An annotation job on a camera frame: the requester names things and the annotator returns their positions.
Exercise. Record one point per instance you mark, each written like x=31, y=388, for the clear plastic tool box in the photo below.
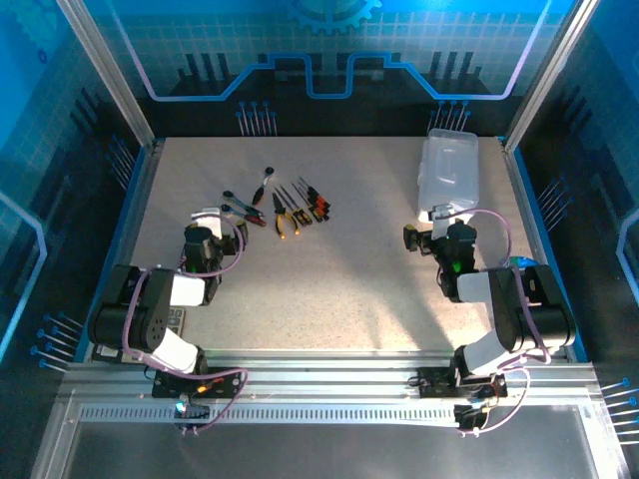
x=449, y=169

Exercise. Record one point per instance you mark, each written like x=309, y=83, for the orange black precision screwdriver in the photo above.
x=316, y=212
x=319, y=197
x=319, y=205

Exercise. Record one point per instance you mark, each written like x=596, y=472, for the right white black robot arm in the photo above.
x=549, y=309

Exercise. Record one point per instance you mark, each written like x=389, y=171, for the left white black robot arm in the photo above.
x=150, y=324

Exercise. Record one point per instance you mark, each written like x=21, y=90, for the grey desk calculator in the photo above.
x=177, y=322

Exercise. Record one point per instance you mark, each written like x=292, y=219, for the left black controller box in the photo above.
x=194, y=413

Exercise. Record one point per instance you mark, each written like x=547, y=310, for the black controller box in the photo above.
x=194, y=413
x=466, y=416

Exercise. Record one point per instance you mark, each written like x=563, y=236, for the right black controller box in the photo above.
x=466, y=416

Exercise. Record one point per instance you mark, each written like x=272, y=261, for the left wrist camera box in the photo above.
x=207, y=219

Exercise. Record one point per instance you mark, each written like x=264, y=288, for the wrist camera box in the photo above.
x=442, y=219
x=207, y=219

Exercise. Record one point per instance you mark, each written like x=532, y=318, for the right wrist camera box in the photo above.
x=442, y=219

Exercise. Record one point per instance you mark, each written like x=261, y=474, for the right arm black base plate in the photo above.
x=434, y=384

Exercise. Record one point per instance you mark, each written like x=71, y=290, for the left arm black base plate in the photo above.
x=224, y=386

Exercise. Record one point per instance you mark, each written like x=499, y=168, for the aluminium front frame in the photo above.
x=324, y=379

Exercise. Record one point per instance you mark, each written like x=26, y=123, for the aluminium frame post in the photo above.
x=549, y=70
x=105, y=65

